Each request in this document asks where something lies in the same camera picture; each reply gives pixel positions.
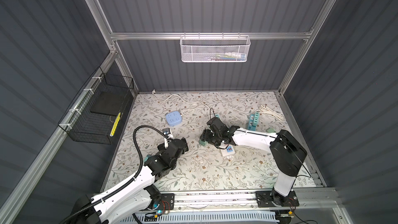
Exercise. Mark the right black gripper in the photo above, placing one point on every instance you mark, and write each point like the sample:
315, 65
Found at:
204, 137

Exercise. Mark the white multicolour power strip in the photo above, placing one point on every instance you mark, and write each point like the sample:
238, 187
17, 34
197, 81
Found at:
228, 152

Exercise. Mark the blue square socket cube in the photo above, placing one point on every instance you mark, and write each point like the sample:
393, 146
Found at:
173, 118

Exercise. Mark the teal usb power strip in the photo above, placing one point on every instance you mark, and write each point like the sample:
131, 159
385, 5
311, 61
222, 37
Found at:
253, 121

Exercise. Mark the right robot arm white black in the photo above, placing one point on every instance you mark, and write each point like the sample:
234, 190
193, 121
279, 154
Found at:
287, 152

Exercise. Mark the pens in white basket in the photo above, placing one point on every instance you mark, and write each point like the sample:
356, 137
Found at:
228, 57

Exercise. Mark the floral table mat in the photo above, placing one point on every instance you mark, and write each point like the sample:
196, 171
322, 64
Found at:
202, 167

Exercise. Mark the green charger lower left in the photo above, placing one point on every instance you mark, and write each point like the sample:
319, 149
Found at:
270, 130

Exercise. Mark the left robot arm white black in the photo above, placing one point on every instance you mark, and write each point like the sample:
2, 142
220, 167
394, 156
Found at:
124, 196

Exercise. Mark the white wire mesh basket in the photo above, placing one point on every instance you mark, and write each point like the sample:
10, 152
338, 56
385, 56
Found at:
194, 49

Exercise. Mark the black wire basket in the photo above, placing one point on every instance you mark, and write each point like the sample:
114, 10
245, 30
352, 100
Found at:
83, 126

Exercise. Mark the black pad in basket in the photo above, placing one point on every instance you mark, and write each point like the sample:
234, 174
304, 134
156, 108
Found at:
108, 103

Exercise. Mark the yellow marker pen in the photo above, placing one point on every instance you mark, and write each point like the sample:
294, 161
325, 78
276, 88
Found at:
115, 125

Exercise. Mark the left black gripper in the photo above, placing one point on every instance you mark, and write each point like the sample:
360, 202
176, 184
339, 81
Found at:
161, 149

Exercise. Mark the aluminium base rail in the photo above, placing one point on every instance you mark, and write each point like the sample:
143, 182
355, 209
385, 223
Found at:
229, 200

